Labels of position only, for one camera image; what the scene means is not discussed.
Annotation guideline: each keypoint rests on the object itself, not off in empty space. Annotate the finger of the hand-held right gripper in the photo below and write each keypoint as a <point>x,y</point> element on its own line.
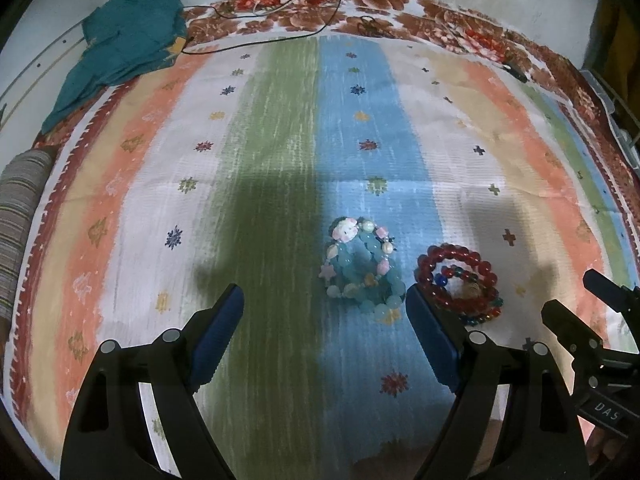
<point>567,325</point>
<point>607,287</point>

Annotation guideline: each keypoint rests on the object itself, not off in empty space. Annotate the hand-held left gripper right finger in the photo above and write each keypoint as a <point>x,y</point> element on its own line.
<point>430,340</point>

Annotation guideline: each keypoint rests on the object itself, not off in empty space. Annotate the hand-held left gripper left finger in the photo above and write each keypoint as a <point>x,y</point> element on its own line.
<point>220,331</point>

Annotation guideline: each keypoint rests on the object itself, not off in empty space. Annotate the small gold jewelry piece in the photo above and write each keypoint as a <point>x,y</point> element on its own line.
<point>470,291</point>

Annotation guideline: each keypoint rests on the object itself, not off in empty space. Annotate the striped floral-edged blanket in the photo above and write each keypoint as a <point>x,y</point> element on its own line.
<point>280,160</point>

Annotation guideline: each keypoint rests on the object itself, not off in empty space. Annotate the grey striped pillow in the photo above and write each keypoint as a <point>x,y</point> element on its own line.
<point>20,220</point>

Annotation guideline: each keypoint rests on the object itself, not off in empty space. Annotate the small black object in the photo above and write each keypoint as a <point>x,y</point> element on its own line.
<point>517,73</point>

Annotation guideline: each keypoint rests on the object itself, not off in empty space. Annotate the teal cloth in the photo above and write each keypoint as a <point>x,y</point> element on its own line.
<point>130,30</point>

